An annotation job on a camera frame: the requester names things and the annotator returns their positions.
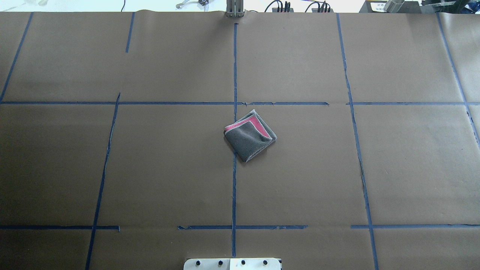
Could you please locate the silver metal cylinder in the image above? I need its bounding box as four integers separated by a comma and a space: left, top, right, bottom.
383, 0, 405, 14

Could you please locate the white mounting plate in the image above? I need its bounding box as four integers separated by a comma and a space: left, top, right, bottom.
183, 258, 282, 270

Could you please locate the left black power strip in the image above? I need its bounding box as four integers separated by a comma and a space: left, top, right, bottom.
264, 0, 294, 13

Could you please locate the right black power strip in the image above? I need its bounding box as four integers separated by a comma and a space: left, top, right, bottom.
304, 0, 334, 13

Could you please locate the black power strip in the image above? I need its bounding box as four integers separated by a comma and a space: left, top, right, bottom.
264, 0, 294, 13
304, 0, 334, 13

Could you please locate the aluminium camera post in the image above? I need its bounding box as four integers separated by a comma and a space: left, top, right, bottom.
226, 0, 245, 18

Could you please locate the pink and grey towel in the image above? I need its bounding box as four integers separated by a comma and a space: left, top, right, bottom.
223, 109, 278, 163

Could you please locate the black box with label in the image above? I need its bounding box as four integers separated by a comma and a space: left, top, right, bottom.
359, 0, 422, 14

